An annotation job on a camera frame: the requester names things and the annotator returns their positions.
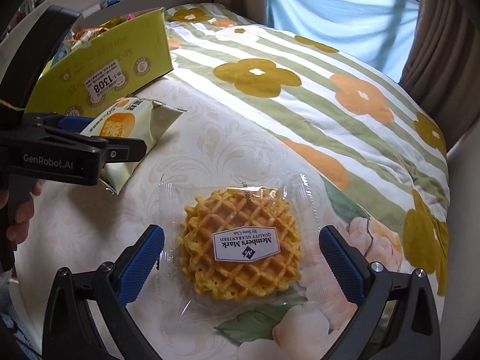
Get orange cake snack bag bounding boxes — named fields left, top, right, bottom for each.
left=80, top=97, right=185, bottom=194

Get clear waffle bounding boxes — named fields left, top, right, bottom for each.
left=155, top=173, right=319, bottom=321

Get orange sticks snack bag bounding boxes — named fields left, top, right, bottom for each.
left=71, top=27, right=108, bottom=51

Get person's left hand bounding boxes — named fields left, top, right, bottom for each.
left=7, top=180, right=42, bottom=245

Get green cardboard box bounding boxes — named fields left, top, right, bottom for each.
left=26, top=9, right=173, bottom=117

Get items on headboard shelf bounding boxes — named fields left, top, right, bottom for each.
left=81, top=0, right=121, bottom=19

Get floral striped quilt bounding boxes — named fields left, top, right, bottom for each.
left=165, top=3, right=450, bottom=296

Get grey bed headboard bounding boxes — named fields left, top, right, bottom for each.
left=0, top=0, right=211, bottom=68

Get right brown curtain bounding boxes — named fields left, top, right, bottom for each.
left=400, top=0, right=479, bottom=150

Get blue cloth on window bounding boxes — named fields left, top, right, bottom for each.
left=266, top=0, right=419, bottom=81

